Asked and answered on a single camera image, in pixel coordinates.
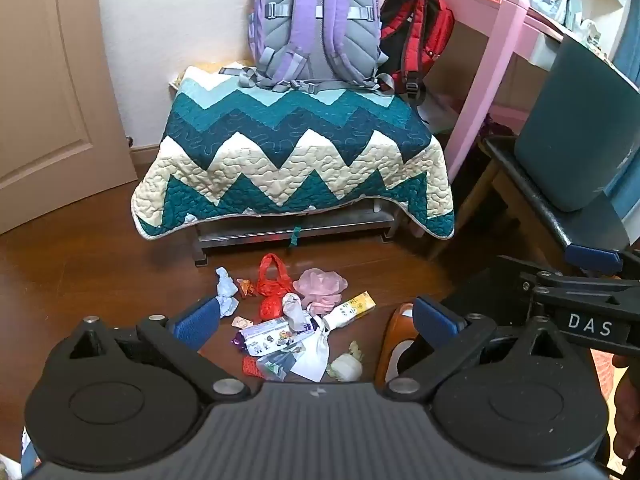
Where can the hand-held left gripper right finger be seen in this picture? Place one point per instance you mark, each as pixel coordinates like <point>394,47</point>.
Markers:
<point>437,320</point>

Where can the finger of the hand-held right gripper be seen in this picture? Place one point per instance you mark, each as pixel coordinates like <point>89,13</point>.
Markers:
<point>595,258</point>
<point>525,264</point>

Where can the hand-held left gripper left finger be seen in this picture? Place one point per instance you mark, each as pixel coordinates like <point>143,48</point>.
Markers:
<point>192,320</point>

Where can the orange trash bin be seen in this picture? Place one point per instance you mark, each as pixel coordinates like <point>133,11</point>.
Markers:
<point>395,330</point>

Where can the blue white tissue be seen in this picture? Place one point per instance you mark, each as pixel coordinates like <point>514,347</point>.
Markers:
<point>226,287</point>

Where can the small beige wrapper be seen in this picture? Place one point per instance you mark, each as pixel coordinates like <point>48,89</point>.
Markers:
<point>241,322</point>

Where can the red mesh net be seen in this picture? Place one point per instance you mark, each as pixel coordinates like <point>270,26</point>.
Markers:
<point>250,366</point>

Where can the purple white snack packet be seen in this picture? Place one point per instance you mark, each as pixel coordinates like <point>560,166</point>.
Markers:
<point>272,337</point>

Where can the red plastic bag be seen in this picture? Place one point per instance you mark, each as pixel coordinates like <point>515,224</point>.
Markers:
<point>272,290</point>

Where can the yellow white stick packet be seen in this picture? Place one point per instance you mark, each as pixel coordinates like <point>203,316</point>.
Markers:
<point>352,307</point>

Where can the clear plastic wrapper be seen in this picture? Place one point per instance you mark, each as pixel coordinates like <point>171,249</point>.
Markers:
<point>277,365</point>

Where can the white tissue ball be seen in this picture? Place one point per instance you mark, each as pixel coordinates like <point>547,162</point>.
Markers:
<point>345,367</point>

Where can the pink paper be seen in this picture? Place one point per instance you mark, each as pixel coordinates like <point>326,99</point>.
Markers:
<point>320,282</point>

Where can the white paper scrap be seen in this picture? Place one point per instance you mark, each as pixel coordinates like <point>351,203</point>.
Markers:
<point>312,355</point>

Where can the person's right forearm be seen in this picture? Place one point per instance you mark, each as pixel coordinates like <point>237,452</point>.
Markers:
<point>627,410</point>

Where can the teal fabric tag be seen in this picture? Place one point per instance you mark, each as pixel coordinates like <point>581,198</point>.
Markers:
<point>295,237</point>

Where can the chair with teal backrest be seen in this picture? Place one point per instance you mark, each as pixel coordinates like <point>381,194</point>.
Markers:
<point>575,125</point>

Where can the teal cream zigzag quilt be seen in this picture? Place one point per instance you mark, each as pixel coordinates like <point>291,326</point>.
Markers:
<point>290,160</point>

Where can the pink desk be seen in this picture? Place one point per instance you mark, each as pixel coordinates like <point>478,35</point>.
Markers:
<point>492,60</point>

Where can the yellow cloth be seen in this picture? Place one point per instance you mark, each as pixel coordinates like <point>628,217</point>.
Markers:
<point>200,72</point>

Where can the red black backpack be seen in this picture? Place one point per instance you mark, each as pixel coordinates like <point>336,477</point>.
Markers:
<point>415,30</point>

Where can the beige wooden door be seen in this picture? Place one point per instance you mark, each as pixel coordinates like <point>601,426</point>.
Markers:
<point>50,85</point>

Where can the purple grey backpack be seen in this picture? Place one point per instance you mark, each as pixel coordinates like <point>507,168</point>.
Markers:
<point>315,20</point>

